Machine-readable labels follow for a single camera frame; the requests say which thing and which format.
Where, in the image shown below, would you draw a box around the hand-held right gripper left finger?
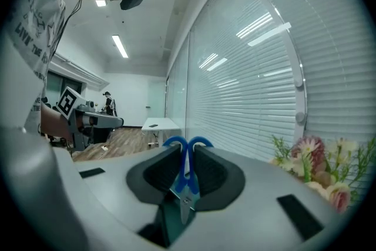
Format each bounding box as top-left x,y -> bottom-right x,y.
75,143 -> 183,247

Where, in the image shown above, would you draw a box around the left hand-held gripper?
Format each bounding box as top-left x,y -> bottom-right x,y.
56,86 -> 125,152

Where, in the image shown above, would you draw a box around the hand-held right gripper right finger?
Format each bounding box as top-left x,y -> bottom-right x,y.
170,143 -> 350,251

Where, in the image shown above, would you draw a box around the dark green box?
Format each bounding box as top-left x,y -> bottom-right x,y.
158,190 -> 197,246

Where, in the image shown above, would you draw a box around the blue-handled scissors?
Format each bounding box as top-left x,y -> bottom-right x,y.
162,135 -> 215,226

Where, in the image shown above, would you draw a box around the person's left forearm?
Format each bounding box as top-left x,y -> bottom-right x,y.
40,102 -> 75,142

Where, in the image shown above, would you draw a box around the person's left hand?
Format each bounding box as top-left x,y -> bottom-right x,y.
75,114 -> 99,131

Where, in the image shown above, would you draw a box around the white desk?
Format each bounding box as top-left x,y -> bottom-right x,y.
141,117 -> 181,147

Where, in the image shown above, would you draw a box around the frosted glass door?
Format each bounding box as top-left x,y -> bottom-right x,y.
146,80 -> 167,128

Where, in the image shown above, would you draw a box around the pastel flower bouquet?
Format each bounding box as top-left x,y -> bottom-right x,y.
268,134 -> 376,215

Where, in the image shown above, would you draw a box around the white window blinds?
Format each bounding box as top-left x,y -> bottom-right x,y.
165,0 -> 371,163

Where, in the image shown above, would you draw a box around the grey printed t-shirt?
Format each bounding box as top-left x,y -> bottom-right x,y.
5,0 -> 68,133

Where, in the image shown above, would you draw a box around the black headset cable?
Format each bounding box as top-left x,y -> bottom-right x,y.
52,0 -> 85,69

